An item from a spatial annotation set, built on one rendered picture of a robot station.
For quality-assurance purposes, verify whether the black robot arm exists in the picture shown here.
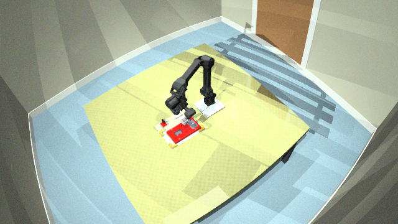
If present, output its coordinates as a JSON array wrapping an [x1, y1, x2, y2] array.
[[165, 55, 216, 115]]

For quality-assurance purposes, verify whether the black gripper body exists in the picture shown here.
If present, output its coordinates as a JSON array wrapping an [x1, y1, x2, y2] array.
[[178, 98, 196, 118]]

